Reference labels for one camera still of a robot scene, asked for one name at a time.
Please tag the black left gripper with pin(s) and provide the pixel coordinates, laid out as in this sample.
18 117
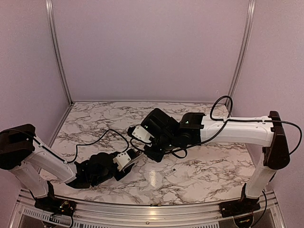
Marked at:
125 173

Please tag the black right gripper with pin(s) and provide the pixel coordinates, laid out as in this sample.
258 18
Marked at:
157 156

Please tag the white battery cover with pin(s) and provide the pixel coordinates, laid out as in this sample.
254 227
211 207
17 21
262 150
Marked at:
170 172

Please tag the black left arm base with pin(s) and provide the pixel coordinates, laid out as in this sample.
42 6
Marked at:
55 205

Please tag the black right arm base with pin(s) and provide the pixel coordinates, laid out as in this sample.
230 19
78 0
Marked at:
239 206

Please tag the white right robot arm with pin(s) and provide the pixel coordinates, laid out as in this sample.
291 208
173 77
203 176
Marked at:
166 134

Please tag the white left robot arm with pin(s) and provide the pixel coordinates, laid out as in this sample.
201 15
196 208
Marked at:
21 151

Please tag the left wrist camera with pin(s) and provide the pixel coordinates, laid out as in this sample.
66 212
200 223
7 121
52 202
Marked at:
126 159

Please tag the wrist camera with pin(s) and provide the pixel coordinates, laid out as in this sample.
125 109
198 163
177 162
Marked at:
139 133
126 159

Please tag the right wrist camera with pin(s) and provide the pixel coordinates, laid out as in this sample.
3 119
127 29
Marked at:
139 133

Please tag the front aluminium rail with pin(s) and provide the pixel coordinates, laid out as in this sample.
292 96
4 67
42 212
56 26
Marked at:
108 215

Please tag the right aluminium frame post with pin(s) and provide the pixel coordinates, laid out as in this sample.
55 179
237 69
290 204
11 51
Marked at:
243 48

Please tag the aluminium frame post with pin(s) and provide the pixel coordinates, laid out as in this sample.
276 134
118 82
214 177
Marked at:
243 48
55 43

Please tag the left aluminium frame post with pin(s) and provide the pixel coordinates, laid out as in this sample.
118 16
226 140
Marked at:
55 43

